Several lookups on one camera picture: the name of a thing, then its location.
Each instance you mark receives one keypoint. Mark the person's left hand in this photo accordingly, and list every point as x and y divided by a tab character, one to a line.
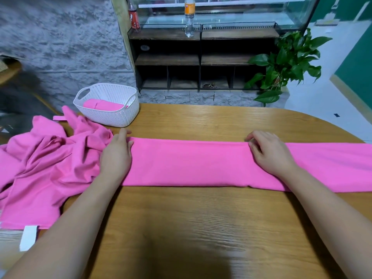
116	159

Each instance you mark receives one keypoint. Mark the person's right hand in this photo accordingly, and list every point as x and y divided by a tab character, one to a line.
270	155

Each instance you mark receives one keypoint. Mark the white woven plastic basket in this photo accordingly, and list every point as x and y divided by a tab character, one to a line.
116	116

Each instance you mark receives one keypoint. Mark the pink towel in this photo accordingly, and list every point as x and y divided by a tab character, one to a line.
197	162
102	105

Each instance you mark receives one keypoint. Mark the pile of pink cloths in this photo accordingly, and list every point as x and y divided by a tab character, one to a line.
46	165

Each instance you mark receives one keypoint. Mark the person's right forearm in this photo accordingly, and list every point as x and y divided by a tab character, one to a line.
331	223

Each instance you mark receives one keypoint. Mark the person's left forearm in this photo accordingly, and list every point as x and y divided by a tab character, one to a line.
64	235

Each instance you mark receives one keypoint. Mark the green potted plant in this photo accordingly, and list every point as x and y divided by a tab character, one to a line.
285	64

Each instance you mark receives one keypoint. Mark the dark wooden shelf cabinet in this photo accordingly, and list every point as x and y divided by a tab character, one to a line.
168	61

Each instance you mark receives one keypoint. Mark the small round wooden side table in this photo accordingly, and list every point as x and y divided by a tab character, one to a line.
7	69

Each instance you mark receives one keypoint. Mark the red label cola bottle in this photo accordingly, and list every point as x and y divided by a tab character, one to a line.
134	19

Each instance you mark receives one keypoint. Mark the white mop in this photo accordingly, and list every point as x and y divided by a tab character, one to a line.
328	20

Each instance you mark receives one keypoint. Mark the clear bottle with orange label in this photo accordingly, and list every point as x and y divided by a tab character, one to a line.
189	14

